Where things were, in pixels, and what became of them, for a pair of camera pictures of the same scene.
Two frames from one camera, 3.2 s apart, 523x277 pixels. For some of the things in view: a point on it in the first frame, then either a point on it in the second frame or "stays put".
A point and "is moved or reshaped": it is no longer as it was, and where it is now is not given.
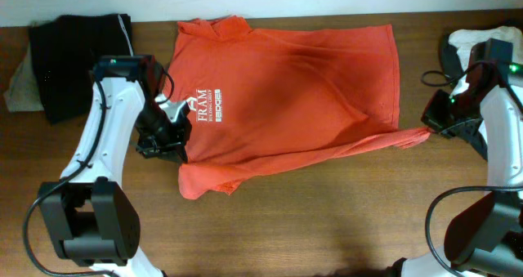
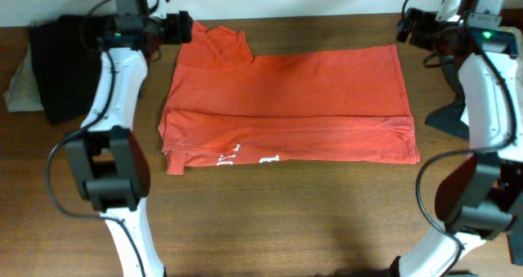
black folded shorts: x=64 y=51 stays put
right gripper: x=431 y=115 -> x=426 y=20
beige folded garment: x=23 y=92 stays put
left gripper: x=176 y=140 -> x=178 y=26
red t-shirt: x=265 y=100 is moved or reshaped
